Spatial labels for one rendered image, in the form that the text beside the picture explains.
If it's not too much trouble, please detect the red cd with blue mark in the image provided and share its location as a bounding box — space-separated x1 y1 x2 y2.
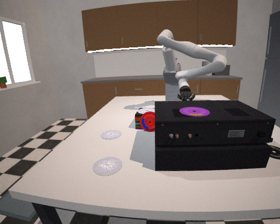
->
140 111 155 132

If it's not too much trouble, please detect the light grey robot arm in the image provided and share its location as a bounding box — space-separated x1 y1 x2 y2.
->
157 30 227 89

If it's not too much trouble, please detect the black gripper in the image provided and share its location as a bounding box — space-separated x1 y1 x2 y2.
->
177 85 196 100

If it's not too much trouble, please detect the pink cd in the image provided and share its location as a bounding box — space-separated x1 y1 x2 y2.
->
180 107 210 116

